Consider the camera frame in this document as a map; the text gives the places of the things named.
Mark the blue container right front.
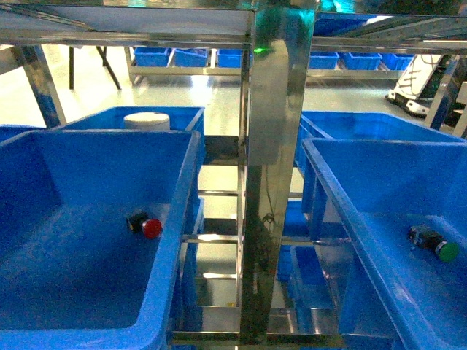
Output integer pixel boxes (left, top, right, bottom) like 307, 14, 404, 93
303, 139, 466, 349

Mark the blue container left rear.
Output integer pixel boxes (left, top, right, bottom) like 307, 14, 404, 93
56, 106, 206, 168

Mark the blue container left front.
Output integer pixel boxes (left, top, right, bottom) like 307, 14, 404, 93
1, 130, 201, 349

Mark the white cylindrical jar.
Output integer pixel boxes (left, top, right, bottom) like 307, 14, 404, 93
123, 112, 170, 131

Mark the stainless steel shelf post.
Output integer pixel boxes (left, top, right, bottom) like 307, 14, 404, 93
239, 1, 319, 346

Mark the red mushroom push button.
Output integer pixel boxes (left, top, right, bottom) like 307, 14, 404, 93
126, 211, 163, 239

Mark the blue container right rear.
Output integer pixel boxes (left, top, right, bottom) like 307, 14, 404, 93
294, 111, 466, 173

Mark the blue container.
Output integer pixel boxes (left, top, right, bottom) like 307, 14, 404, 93
1, 130, 201, 349
303, 139, 466, 349
56, 106, 206, 168
294, 111, 466, 173

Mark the green mushroom push button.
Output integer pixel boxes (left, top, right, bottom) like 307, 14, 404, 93
407, 224, 460, 263

